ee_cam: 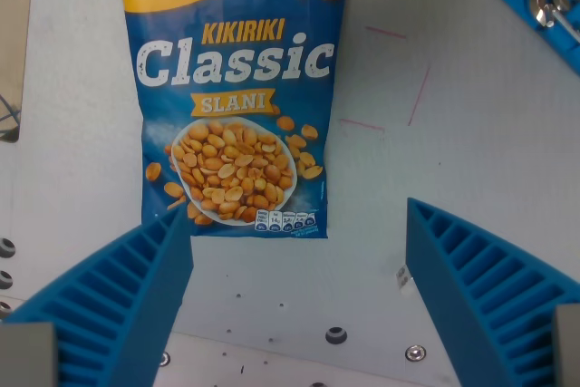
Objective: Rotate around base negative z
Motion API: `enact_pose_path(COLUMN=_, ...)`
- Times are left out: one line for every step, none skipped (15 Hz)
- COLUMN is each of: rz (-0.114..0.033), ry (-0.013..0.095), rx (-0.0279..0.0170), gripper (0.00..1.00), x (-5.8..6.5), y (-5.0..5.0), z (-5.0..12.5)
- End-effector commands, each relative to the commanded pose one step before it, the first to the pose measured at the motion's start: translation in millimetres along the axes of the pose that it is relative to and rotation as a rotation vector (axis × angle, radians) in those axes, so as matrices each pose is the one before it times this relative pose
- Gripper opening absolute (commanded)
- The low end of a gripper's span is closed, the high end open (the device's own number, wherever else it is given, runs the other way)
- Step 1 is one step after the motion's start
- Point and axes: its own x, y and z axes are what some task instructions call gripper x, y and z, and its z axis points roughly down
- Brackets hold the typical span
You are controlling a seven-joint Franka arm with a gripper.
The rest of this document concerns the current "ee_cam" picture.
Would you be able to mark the blue Hrusty peanut bag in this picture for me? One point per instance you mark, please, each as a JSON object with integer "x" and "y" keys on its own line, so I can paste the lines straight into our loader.
{"x": 231, "y": 88}

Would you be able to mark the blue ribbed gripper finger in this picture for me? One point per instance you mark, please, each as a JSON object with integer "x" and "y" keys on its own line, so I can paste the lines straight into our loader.
{"x": 113, "y": 314}
{"x": 489, "y": 310}

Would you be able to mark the silver countersunk screw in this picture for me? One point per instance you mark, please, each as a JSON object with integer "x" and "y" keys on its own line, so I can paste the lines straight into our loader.
{"x": 164, "y": 358}
{"x": 416, "y": 353}

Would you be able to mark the dark socket head screw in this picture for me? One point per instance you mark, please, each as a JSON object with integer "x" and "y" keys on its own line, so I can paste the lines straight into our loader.
{"x": 4, "y": 279}
{"x": 335, "y": 335}
{"x": 3, "y": 308}

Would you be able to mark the dark hex key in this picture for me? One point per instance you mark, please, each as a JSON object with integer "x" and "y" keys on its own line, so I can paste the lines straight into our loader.
{"x": 568, "y": 24}

